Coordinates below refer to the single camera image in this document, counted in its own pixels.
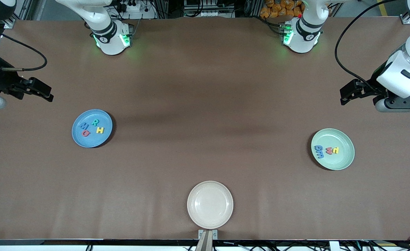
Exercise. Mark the blue foam letter M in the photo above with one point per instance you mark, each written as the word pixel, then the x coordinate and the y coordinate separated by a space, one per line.
pixel 84 126

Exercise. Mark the yellow foam letter n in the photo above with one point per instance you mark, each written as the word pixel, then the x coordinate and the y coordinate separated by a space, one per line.
pixel 335 150

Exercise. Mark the pink foam letter m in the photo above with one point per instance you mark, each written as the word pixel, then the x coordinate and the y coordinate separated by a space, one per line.
pixel 329 150

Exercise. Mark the pink foam letter Q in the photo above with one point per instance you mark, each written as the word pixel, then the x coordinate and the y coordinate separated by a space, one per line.
pixel 85 133

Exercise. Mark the blue foam letter g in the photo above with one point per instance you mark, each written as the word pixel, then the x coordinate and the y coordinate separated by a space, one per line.
pixel 318 148

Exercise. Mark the teal foam letter R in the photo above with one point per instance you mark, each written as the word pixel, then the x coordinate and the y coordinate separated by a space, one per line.
pixel 93 122

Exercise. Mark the blue foam letter E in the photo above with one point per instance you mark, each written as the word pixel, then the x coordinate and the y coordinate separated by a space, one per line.
pixel 320 155

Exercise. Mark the yellow foam letter H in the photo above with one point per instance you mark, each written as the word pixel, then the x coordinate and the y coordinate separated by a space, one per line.
pixel 100 130

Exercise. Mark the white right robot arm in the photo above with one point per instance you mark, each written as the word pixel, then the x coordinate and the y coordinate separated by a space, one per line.
pixel 107 38

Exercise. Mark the green plate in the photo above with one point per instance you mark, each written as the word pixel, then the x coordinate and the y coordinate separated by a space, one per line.
pixel 341 162

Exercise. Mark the blue plate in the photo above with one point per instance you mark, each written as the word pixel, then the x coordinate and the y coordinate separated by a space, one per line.
pixel 100 139

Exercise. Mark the cream plate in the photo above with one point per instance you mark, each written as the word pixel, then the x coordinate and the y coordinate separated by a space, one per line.
pixel 210 205

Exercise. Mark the orange snack packets pile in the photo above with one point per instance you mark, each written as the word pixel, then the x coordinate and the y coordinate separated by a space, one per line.
pixel 278 8

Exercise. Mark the white power strip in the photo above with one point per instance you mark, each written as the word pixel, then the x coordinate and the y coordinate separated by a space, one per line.
pixel 135 8

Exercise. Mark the black equipment rack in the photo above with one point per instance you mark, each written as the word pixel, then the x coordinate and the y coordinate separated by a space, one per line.
pixel 208 10

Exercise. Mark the aluminium frame profile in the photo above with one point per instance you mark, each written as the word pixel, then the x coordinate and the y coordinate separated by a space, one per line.
pixel 405 19
pixel 24 8

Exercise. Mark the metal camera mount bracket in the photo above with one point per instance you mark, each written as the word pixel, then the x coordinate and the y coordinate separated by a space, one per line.
pixel 207 238

